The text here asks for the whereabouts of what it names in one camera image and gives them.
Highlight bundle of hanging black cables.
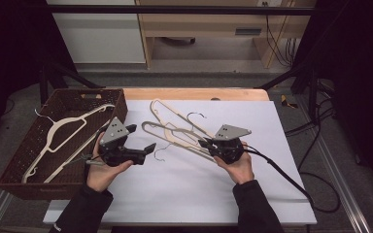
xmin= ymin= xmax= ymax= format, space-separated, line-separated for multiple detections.
xmin=261 ymin=1 xmax=298 ymax=68

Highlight grey plastic clothes hanger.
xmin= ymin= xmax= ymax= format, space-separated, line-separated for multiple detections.
xmin=141 ymin=112 xmax=216 ymax=157

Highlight wooden table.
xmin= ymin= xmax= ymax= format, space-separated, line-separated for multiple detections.
xmin=122 ymin=87 xmax=270 ymax=102

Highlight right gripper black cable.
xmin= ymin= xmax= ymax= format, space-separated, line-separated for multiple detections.
xmin=243 ymin=145 xmax=342 ymax=214

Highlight white cabinet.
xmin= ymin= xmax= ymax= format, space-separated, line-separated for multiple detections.
xmin=46 ymin=0 xmax=147 ymax=65

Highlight beige plastic clothes hanger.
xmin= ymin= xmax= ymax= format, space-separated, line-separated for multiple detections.
xmin=150 ymin=98 xmax=217 ymax=163

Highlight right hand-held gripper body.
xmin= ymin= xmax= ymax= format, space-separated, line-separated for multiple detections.
xmin=207 ymin=124 xmax=253 ymax=165

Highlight light wooden desk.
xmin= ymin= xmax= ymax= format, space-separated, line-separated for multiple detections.
xmin=135 ymin=0 xmax=318 ymax=70

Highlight brown woven plastic basket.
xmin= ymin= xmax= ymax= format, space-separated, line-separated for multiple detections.
xmin=0 ymin=87 xmax=129 ymax=201

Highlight black cables on floor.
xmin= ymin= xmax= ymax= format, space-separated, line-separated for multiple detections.
xmin=284 ymin=96 xmax=337 ymax=173

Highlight yellow and black clamp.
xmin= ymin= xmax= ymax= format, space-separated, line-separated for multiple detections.
xmin=280 ymin=94 xmax=299 ymax=110

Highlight person's right hand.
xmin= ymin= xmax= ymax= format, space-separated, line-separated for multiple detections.
xmin=213 ymin=141 xmax=255 ymax=185

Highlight left gripper grey plug cable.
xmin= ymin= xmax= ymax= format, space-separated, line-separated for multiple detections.
xmin=67 ymin=152 xmax=107 ymax=167

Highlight white paper sheet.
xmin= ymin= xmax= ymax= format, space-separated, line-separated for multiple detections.
xmin=43 ymin=99 xmax=318 ymax=226

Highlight black metal stand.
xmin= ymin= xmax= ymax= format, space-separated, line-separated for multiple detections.
xmin=255 ymin=60 xmax=321 ymax=124
xmin=38 ymin=60 xmax=107 ymax=105

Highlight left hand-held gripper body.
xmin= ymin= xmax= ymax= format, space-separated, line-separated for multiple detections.
xmin=97 ymin=116 xmax=148 ymax=168

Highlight black horizontal metal bar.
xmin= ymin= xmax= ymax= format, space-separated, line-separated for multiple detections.
xmin=45 ymin=4 xmax=319 ymax=17

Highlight black curtain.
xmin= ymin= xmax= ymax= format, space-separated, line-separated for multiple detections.
xmin=292 ymin=0 xmax=373 ymax=198
xmin=0 ymin=0 xmax=78 ymax=153

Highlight white plastic clothes hanger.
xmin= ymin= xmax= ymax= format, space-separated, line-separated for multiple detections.
xmin=21 ymin=103 xmax=117 ymax=184

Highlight person's left hand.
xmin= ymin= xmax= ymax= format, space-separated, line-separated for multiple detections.
xmin=85 ymin=131 xmax=134 ymax=192

